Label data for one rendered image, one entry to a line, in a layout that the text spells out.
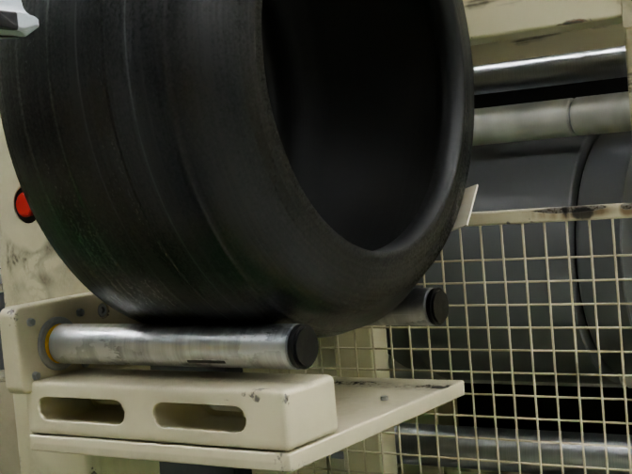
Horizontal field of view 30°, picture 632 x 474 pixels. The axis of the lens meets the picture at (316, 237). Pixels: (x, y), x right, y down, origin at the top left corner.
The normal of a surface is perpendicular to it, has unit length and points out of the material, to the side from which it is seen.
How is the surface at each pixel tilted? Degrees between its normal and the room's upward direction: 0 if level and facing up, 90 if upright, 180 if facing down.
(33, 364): 90
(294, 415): 90
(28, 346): 90
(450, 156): 58
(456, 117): 73
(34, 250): 90
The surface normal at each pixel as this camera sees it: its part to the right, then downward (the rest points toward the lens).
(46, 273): -0.55, 0.09
